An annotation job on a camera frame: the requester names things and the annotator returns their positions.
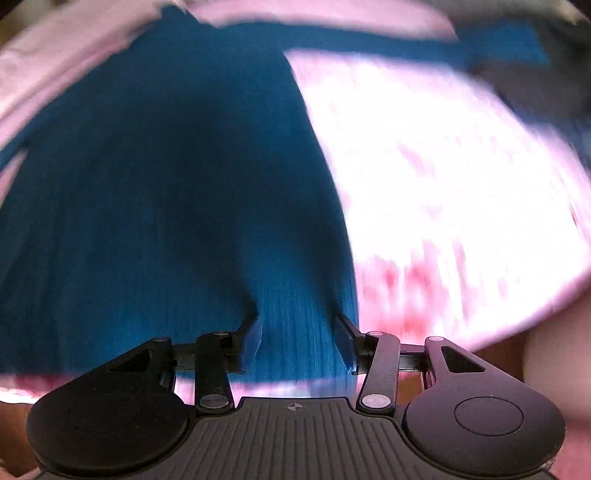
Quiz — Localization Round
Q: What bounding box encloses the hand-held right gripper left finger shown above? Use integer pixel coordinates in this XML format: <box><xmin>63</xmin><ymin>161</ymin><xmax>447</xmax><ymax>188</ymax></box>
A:
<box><xmin>106</xmin><ymin>316</ymin><xmax>264</xmax><ymax>414</ymax></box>

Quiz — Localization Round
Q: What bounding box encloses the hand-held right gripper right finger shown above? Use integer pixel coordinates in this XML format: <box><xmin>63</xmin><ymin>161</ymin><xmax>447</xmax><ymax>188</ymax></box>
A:
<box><xmin>335</xmin><ymin>315</ymin><xmax>490</xmax><ymax>413</ymax></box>

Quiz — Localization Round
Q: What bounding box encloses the blue fleece garment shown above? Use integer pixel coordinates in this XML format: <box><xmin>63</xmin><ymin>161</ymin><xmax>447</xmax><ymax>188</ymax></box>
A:
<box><xmin>0</xmin><ymin>4</ymin><xmax>550</xmax><ymax>386</ymax></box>

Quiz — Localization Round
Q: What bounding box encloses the pink floral blanket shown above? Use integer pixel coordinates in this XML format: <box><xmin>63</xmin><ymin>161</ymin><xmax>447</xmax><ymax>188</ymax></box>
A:
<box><xmin>0</xmin><ymin>46</ymin><xmax>591</xmax><ymax>402</ymax></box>

